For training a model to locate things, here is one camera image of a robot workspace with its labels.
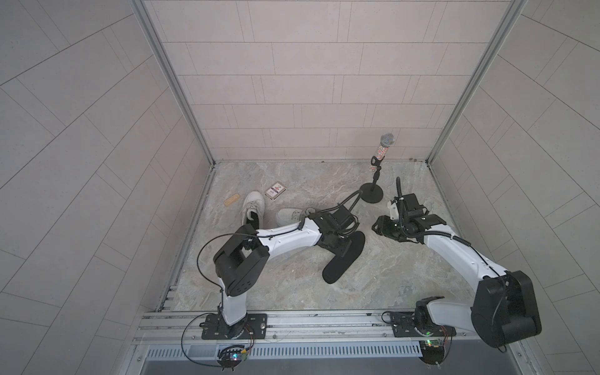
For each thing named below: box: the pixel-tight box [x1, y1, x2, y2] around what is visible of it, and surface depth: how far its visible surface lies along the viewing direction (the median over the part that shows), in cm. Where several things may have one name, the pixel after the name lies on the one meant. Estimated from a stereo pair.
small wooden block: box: [223, 192, 241, 208], surface depth 104 cm
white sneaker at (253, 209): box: [241, 190, 266, 231], surface depth 88 cm
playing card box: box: [264, 181, 287, 201], surface depth 105 cm
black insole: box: [321, 231, 366, 285], surface depth 80 cm
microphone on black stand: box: [359, 132, 396, 204], surface depth 96 cm
